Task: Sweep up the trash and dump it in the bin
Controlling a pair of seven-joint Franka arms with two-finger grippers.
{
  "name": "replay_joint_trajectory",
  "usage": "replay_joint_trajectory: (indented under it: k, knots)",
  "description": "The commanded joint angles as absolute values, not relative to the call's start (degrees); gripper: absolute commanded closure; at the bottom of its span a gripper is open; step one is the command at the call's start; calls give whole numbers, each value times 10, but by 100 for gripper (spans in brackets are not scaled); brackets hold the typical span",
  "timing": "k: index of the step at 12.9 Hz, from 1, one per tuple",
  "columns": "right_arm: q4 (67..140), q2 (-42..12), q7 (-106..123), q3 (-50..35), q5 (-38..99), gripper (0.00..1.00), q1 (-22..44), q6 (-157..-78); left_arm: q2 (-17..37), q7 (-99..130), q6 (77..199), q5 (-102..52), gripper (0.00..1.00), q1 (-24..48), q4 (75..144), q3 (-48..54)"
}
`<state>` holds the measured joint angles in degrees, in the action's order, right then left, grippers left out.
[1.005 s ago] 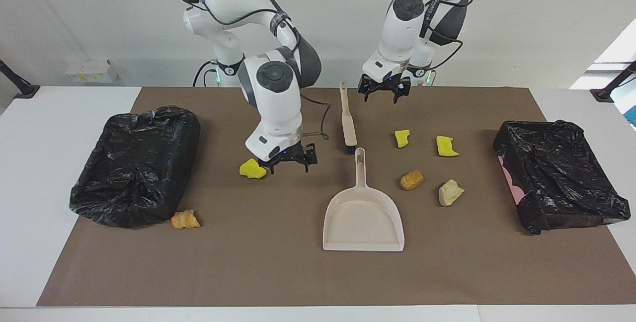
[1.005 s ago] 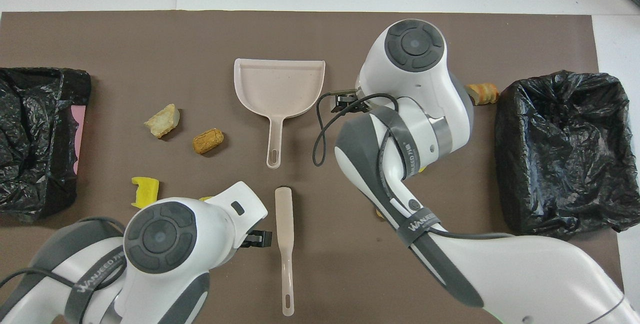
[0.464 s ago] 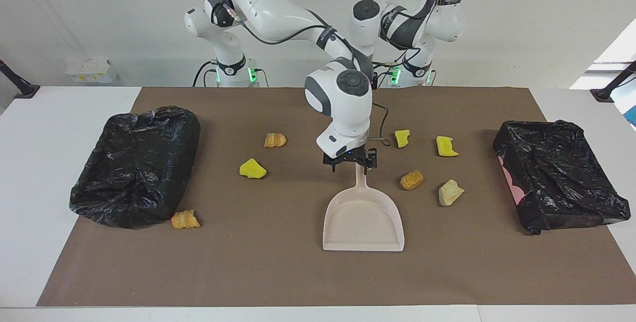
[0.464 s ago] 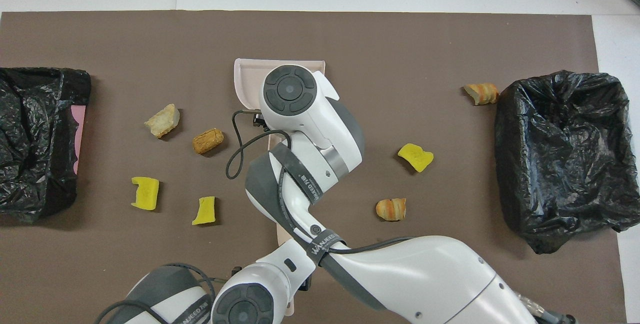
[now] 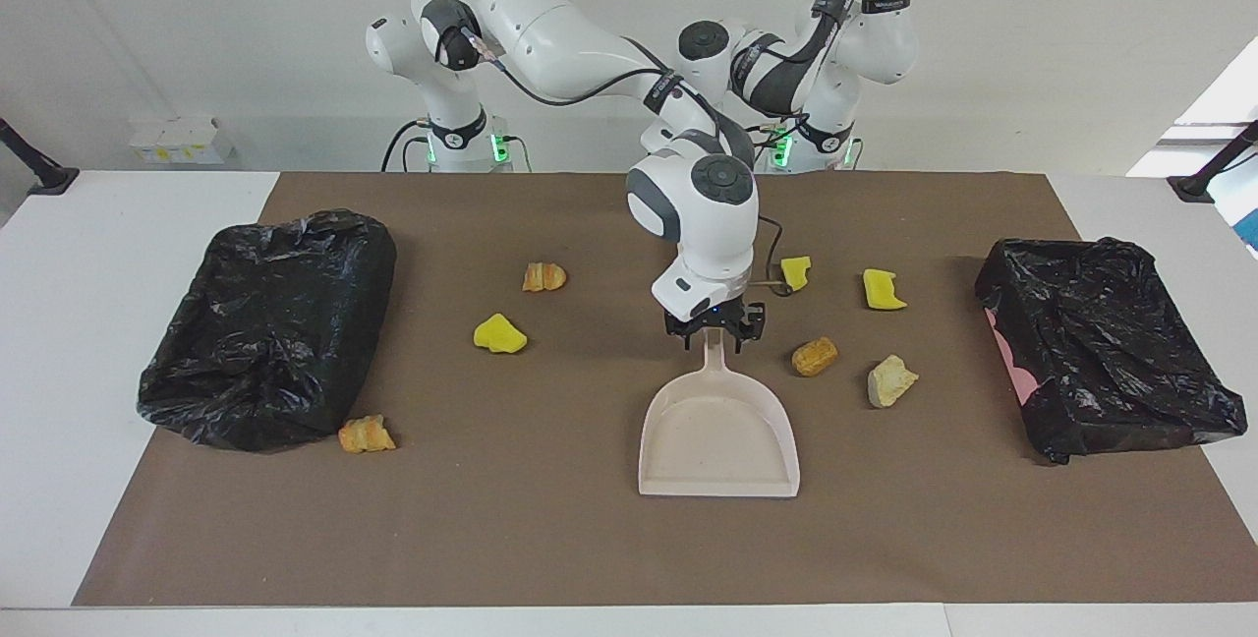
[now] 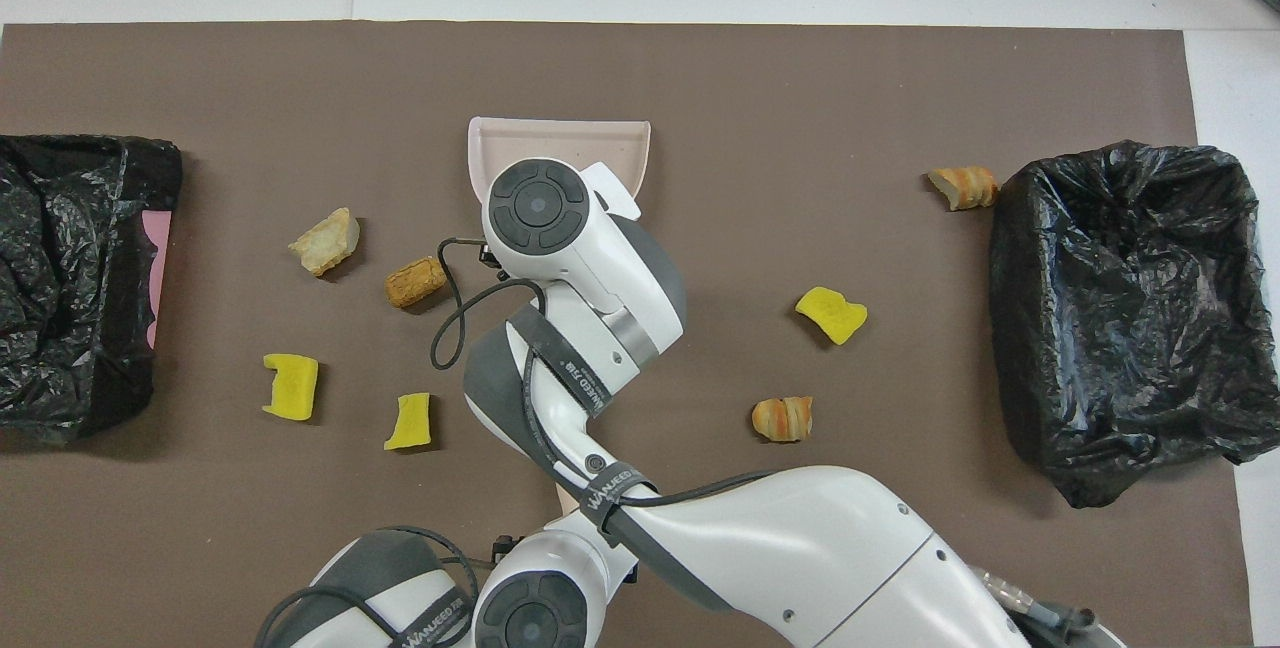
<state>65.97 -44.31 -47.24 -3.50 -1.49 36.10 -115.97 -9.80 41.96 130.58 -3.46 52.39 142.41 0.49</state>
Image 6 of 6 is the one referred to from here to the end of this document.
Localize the black trash bag bin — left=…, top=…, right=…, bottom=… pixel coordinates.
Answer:
left=988, top=139, right=1280, bottom=509

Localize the pink plastic bin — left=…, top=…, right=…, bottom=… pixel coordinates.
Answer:
left=141, top=210, right=173, bottom=349

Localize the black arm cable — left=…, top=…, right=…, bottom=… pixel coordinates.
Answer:
left=255, top=525, right=480, bottom=648
left=430, top=234, right=791, bottom=514

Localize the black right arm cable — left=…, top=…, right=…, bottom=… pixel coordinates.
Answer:
left=430, top=234, right=791, bottom=514

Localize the small yellow sponge piece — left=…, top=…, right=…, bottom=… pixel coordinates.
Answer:
left=383, top=392, right=433, bottom=452

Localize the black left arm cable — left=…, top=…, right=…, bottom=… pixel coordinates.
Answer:
left=255, top=525, right=480, bottom=648

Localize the beige plastic dustpan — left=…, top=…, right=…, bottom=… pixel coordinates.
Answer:
left=467, top=116, right=652, bottom=221

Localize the brown table mat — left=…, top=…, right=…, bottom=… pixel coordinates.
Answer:
left=0, top=21, right=1256, bottom=648

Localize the large yellow sponge piece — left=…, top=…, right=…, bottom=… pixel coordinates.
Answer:
left=261, top=353, right=320, bottom=423

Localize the short striped croissant piece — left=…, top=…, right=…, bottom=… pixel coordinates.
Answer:
left=751, top=395, right=815, bottom=444

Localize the brown bread roll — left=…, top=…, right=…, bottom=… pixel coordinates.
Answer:
left=385, top=255, right=449, bottom=310

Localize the left black-lined bin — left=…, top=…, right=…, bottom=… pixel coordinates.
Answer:
left=0, top=134, right=184, bottom=446

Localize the long striped croissant piece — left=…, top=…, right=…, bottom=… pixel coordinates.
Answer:
left=926, top=165, right=999, bottom=212

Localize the curled yellow sponge piece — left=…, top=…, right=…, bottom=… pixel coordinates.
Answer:
left=795, top=286, right=869, bottom=346

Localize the pale beige bread chunk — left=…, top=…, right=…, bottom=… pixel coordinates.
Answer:
left=288, top=207, right=362, bottom=278

